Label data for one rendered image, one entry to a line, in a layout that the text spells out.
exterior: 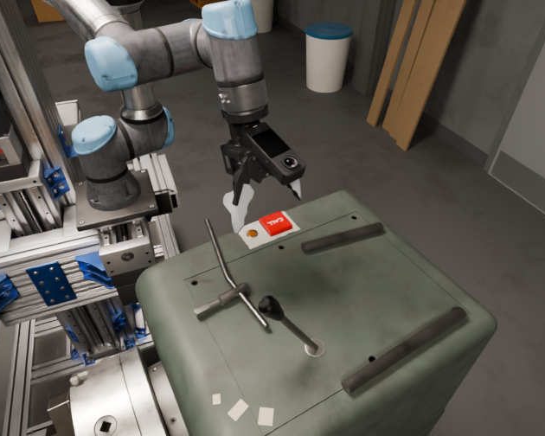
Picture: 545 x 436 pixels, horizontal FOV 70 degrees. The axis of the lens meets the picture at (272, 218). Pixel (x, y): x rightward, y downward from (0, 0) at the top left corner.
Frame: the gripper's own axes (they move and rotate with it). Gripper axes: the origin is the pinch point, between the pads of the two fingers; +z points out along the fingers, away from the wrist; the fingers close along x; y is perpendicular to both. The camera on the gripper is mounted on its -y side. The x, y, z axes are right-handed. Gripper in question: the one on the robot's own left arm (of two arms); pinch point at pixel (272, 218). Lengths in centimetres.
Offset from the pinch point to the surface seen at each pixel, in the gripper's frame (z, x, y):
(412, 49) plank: 28, -278, 167
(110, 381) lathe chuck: 17.3, 35.5, 4.5
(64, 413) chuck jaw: 21.0, 44.0, 7.6
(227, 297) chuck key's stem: 13.4, 11.4, 2.8
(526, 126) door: 79, -273, 65
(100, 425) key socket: 18.5, 39.4, -1.5
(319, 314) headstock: 18.4, -0.7, -9.3
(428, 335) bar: 20.3, -11.6, -25.4
